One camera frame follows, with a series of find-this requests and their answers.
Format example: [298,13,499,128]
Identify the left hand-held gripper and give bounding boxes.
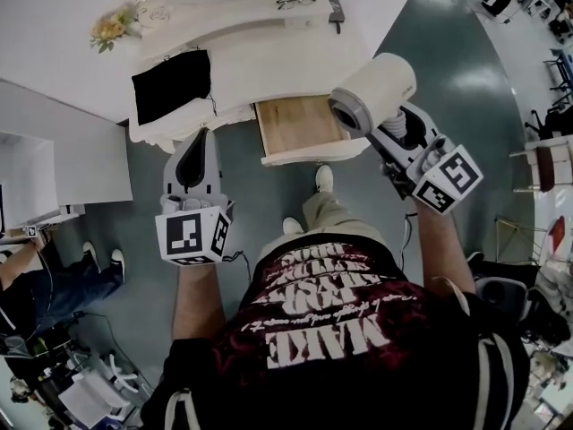
[155,127,235,267]

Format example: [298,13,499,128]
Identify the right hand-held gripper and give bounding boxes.
[366,101,484,217]

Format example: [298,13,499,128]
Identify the cream white hair dryer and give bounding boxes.
[328,51,418,149]

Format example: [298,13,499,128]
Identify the wooden drawer with white front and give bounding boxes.
[253,94,366,168]

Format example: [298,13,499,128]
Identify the person's right forearm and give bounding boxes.
[414,198,478,297]

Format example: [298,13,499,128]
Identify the person's left forearm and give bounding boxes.
[171,261,228,344]

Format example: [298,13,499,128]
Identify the black cloth pouch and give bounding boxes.
[131,49,213,127]

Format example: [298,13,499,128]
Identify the beige trousers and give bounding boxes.
[261,190,390,263]

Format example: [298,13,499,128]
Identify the white side cabinet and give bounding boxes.
[0,78,135,233]

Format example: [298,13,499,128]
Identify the white carved dressing table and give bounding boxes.
[126,0,375,155]

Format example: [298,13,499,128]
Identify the wooden stool with brown seat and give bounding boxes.
[509,134,573,195]

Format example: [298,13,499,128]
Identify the black office chair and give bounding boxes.
[523,100,573,139]

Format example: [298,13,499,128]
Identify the yellow flower bouquet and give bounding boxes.
[89,6,144,55]

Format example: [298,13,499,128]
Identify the red and white chair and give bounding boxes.
[544,216,573,266]

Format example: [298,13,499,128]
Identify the grey speaker box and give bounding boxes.
[474,277,530,323]

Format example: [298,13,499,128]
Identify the black printed shirt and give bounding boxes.
[141,235,532,430]

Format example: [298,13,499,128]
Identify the cable of right gripper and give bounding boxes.
[399,211,417,273]

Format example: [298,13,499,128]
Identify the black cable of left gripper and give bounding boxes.
[221,249,252,282]

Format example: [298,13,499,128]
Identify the thin metal wire rack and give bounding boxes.
[493,214,539,260]

